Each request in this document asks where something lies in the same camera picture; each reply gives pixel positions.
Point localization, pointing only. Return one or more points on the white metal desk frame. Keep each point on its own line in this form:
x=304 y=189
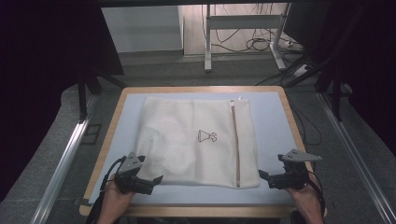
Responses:
x=208 y=37

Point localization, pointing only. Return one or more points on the person's left hand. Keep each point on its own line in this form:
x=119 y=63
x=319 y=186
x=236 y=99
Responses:
x=116 y=199

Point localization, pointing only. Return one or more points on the white cabinet panel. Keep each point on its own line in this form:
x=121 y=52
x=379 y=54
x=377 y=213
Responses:
x=140 y=28

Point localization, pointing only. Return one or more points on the person's right hand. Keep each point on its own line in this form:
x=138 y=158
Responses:
x=303 y=199

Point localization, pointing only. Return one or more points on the white power strip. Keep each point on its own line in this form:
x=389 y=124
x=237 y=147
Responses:
x=300 y=70

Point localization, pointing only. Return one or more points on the light blue table mat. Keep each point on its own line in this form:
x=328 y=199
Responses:
x=274 y=130

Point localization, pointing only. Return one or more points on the dark curtain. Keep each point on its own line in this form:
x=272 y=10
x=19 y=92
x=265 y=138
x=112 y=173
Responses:
x=370 y=62
x=40 y=62

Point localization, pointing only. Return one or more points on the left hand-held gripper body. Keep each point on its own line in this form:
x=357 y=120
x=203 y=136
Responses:
x=129 y=165

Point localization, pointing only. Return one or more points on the dark floor plate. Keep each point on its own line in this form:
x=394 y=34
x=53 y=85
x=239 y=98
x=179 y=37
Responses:
x=91 y=133

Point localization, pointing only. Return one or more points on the black metal stand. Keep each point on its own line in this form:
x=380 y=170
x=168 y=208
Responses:
x=336 y=99
x=82 y=99

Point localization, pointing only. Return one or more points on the white mesh laundry bag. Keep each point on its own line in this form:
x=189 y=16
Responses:
x=193 y=143

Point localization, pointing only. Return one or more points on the aluminium floor rail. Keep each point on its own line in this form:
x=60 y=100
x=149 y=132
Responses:
x=62 y=168
x=358 y=158

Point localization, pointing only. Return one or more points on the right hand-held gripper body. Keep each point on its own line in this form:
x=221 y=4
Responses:
x=292 y=174

